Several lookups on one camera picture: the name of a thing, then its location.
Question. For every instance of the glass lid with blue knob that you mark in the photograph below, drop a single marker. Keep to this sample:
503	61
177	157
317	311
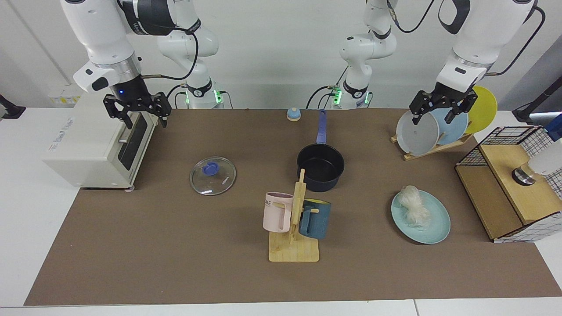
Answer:
213	180

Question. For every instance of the white vermicelli bundle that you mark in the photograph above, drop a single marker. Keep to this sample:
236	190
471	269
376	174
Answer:
415	206

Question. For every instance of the light blue plate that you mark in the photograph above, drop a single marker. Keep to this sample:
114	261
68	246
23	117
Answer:
454	129

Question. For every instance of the grey plate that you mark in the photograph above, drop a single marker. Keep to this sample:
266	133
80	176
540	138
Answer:
417	136

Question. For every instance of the wooden plate rack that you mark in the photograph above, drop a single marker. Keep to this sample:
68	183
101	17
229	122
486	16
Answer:
434	150

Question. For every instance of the yellow plate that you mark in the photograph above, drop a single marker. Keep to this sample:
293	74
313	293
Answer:
485	109

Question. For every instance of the teal plate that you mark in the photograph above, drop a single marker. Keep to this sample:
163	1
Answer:
437	224

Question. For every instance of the pale toaster oven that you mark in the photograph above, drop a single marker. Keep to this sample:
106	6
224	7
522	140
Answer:
88	145

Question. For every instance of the small blue object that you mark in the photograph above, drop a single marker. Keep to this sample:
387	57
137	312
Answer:
555	129

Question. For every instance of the white bottle with silver cap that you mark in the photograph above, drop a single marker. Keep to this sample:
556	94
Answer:
546	162

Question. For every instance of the brown table cloth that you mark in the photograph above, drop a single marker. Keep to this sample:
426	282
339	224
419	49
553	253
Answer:
175	245

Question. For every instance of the dark blue cup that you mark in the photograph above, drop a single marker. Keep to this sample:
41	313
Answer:
316	221

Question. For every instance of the pink cup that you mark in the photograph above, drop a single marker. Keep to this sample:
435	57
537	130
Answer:
276	215

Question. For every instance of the wooden cup stand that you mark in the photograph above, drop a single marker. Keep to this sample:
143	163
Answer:
293	251

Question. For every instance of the white wall socket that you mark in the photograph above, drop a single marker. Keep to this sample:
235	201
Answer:
61	97

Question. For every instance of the black clamp mount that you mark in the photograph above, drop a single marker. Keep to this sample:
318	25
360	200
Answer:
11	110
524	115

